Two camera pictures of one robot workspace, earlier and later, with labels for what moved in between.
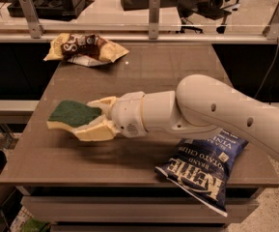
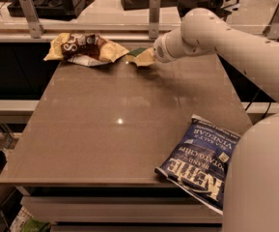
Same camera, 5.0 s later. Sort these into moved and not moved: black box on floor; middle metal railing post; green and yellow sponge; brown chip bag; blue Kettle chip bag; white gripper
Moved: green and yellow sponge; white gripper
Not moved: black box on floor; middle metal railing post; blue Kettle chip bag; brown chip bag
